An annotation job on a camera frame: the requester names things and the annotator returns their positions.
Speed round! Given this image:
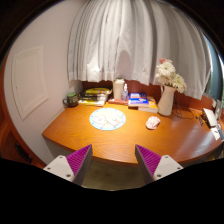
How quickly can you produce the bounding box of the clear spray bottle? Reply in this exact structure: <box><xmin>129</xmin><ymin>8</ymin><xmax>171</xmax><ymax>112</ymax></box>
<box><xmin>121</xmin><ymin>83</ymin><xmax>129</xmax><ymax>102</ymax></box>

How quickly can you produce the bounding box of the black cable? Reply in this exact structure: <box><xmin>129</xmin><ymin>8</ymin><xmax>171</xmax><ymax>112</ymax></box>
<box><xmin>171</xmin><ymin>103</ymin><xmax>196</xmax><ymax>120</ymax></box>

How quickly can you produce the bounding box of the cream ceramic vase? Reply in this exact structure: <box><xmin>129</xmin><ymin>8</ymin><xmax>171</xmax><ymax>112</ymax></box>
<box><xmin>157</xmin><ymin>84</ymin><xmax>177</xmax><ymax>117</ymax></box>

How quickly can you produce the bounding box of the red-brown book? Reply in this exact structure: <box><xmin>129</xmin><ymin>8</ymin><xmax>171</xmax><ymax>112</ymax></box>
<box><xmin>107</xmin><ymin>97</ymin><xmax>129</xmax><ymax>106</ymax></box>

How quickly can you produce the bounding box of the orange book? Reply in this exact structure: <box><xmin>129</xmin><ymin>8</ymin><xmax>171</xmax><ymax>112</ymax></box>
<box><xmin>138</xmin><ymin>96</ymin><xmax>159</xmax><ymax>114</ymax></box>

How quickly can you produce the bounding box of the white box device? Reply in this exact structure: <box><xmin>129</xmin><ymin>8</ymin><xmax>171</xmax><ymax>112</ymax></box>
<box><xmin>202</xmin><ymin>107</ymin><xmax>218</xmax><ymax>128</ymax></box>

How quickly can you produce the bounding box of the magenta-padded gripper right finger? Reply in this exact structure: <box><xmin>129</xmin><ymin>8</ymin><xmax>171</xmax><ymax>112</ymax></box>
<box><xmin>134</xmin><ymin>144</ymin><xmax>184</xmax><ymax>185</ymax></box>

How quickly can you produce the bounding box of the blue book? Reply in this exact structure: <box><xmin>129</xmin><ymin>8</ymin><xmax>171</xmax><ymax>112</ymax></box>
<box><xmin>128</xmin><ymin>92</ymin><xmax>150</xmax><ymax>108</ymax></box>

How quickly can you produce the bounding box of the green mug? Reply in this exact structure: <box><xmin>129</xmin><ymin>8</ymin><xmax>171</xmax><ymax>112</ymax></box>
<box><xmin>62</xmin><ymin>91</ymin><xmax>79</xmax><ymax>108</ymax></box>

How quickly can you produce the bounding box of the pink computer mouse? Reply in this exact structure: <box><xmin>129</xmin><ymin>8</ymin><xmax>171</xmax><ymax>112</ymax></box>
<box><xmin>145</xmin><ymin>115</ymin><xmax>161</xmax><ymax>130</ymax></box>

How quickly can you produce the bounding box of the white flower bunch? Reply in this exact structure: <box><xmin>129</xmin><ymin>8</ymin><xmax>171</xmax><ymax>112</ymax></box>
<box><xmin>155</xmin><ymin>58</ymin><xmax>188</xmax><ymax>94</ymax></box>

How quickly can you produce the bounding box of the round blue-rimmed mouse pad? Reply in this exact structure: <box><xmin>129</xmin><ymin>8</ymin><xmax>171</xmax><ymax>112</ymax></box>
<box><xmin>89</xmin><ymin>107</ymin><xmax>127</xmax><ymax>131</ymax></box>

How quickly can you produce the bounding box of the white curtain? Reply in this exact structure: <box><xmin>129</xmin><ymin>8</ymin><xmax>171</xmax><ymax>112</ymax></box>
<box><xmin>67</xmin><ymin>0</ymin><xmax>212</xmax><ymax>100</ymax></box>

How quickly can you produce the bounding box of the yellow and white book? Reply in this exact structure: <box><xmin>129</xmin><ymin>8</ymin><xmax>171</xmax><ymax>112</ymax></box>
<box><xmin>77</xmin><ymin>98</ymin><xmax>108</xmax><ymax>107</ymax></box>

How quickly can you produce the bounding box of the white lidded tumbler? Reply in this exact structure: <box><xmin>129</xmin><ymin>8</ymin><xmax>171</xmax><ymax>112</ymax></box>
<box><xmin>112</xmin><ymin>78</ymin><xmax>126</xmax><ymax>101</ymax></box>

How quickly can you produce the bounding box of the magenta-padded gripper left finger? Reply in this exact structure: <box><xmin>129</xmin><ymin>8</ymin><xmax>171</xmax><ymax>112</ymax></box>
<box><xmin>43</xmin><ymin>143</ymin><xmax>94</xmax><ymax>186</ymax></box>

